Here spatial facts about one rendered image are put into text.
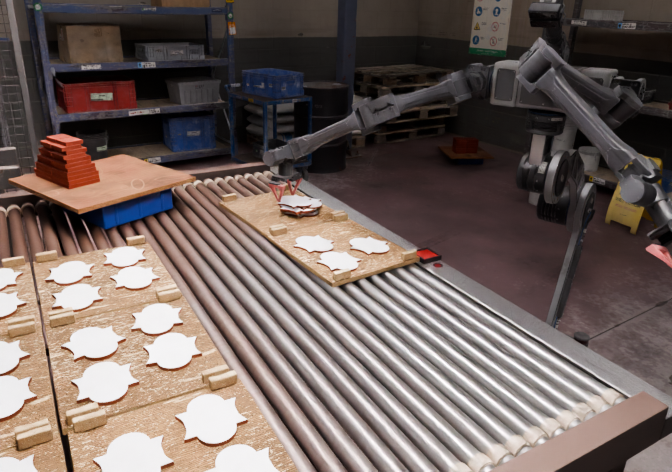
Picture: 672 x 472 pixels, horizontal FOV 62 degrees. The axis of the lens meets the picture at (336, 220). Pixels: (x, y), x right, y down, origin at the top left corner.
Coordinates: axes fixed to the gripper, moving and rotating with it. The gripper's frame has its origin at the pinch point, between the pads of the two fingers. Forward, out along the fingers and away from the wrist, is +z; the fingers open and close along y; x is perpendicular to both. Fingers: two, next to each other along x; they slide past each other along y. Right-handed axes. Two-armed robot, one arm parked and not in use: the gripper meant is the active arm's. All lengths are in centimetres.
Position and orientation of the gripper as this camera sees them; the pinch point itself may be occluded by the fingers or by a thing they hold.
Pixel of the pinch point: (285, 196)
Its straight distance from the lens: 221.6
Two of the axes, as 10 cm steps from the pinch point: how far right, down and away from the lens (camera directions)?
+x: 8.7, 2.1, -4.5
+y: -4.9, 3.1, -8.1
